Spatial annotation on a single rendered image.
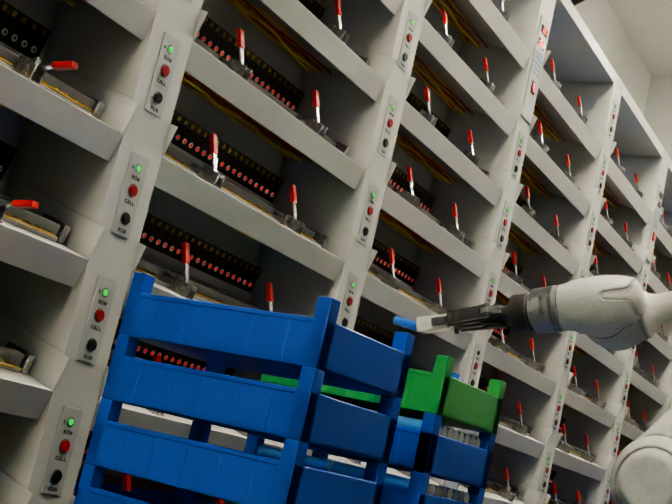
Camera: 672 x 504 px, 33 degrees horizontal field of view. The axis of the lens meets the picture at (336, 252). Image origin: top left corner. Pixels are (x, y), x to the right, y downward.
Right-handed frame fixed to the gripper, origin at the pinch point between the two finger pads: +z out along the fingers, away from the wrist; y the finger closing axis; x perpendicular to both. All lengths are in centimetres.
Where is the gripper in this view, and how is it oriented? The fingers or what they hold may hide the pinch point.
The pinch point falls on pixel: (435, 323)
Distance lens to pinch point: 231.4
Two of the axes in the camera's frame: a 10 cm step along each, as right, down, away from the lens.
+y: -4.5, -2.6, -8.6
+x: 0.1, 9.5, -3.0
